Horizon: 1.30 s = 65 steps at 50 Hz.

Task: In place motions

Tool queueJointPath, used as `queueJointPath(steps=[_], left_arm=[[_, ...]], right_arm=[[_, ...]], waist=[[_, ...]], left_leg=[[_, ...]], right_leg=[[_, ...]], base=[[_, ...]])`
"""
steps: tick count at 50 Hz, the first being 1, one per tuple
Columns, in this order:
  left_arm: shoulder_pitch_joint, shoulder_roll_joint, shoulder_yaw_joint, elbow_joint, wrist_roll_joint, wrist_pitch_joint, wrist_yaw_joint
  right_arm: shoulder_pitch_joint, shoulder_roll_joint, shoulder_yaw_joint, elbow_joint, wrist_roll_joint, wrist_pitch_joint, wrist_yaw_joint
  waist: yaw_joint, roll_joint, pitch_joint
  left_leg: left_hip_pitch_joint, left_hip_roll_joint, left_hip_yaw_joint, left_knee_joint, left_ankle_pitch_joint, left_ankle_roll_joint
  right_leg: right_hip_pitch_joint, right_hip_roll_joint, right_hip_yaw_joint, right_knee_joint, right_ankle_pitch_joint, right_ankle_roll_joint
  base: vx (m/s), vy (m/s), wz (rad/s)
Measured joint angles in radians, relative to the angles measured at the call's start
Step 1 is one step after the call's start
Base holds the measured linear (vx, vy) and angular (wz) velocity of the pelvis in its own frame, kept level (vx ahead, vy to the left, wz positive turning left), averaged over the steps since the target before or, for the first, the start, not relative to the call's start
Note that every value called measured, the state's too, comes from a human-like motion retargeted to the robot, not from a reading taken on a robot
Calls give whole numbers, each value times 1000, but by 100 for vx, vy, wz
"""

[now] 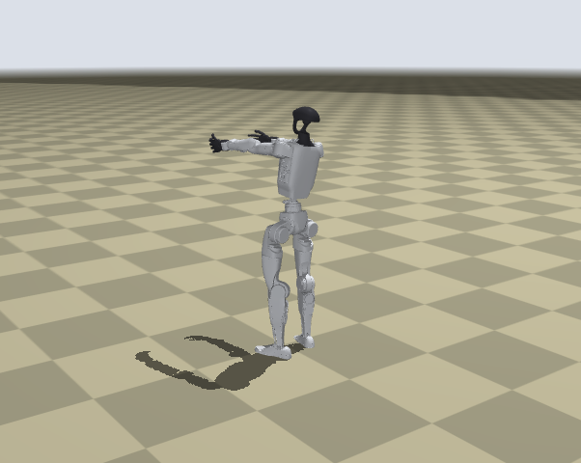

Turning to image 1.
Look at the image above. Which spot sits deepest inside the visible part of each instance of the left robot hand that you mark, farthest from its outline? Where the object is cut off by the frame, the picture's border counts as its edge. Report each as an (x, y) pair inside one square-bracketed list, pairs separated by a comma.
[(216, 143)]

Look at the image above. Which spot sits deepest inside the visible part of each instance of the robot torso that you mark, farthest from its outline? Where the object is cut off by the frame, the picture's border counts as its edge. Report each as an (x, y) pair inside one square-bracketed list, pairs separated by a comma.
[(296, 178)]

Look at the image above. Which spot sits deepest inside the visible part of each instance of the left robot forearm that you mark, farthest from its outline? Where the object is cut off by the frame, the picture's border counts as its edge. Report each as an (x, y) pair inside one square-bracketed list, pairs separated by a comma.
[(241, 145)]

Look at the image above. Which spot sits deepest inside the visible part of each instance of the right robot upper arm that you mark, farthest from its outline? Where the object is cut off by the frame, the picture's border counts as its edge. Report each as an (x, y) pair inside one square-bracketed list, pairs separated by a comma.
[(320, 147)]

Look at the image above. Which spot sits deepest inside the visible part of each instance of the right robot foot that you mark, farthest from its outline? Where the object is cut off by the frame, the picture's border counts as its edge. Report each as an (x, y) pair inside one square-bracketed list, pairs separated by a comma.
[(307, 342)]

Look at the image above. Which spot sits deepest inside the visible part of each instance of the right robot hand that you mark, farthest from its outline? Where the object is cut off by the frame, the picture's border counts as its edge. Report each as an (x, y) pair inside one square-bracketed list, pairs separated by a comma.
[(262, 138)]

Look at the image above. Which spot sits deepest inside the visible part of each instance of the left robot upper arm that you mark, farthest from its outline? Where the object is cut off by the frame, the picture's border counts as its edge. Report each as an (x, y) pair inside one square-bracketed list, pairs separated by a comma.
[(277, 149)]

